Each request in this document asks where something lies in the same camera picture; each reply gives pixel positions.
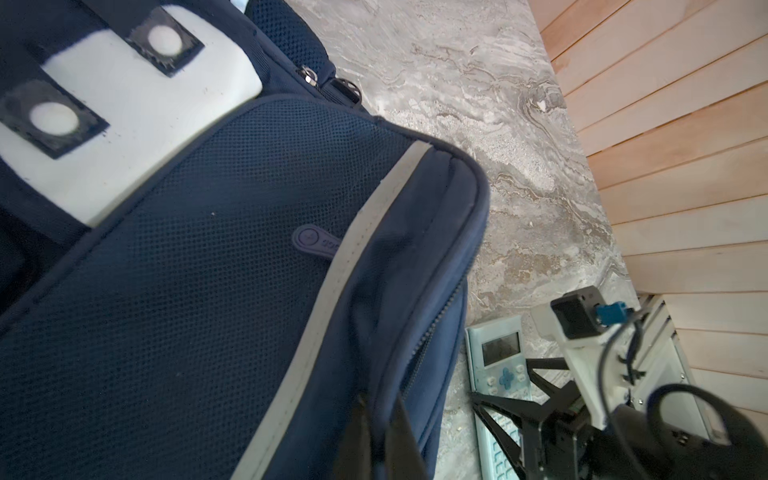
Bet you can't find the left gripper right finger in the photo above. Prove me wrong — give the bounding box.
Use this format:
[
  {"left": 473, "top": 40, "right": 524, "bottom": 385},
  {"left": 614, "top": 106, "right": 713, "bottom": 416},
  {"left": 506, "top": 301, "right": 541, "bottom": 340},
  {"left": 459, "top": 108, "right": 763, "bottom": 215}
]
[{"left": 384, "top": 395, "right": 427, "bottom": 480}]

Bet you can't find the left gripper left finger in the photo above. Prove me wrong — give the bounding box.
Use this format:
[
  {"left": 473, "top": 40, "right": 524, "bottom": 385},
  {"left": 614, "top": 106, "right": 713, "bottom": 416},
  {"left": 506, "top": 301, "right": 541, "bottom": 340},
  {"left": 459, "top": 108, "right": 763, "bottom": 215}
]
[{"left": 333, "top": 395, "right": 372, "bottom": 480}]

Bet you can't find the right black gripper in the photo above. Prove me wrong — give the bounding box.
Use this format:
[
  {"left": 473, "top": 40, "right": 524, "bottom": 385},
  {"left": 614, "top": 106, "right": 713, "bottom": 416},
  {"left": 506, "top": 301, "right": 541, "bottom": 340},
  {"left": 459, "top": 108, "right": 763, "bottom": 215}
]
[{"left": 470, "top": 357, "right": 594, "bottom": 479}]

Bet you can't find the light blue calculator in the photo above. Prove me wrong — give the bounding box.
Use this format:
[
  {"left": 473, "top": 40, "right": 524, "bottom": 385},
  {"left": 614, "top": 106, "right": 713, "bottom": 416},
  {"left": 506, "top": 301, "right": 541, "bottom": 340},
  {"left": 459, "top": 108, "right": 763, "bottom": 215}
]
[{"left": 466, "top": 315, "right": 531, "bottom": 479}]

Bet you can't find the navy blue student backpack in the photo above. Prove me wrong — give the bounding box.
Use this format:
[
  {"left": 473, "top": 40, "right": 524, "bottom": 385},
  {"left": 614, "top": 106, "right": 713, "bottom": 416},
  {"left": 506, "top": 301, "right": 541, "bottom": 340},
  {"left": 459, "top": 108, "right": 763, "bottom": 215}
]
[{"left": 1, "top": 1, "right": 489, "bottom": 479}]

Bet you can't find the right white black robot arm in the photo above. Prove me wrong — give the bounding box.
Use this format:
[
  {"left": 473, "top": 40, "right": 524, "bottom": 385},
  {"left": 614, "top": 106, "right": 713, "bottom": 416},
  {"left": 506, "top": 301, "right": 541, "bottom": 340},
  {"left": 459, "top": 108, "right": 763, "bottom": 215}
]
[{"left": 470, "top": 358, "right": 767, "bottom": 479}]

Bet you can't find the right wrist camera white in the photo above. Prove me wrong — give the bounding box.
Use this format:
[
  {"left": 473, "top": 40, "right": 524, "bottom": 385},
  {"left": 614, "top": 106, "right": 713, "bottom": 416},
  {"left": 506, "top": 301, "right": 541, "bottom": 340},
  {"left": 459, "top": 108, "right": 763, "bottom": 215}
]
[{"left": 531, "top": 286, "right": 650, "bottom": 430}]

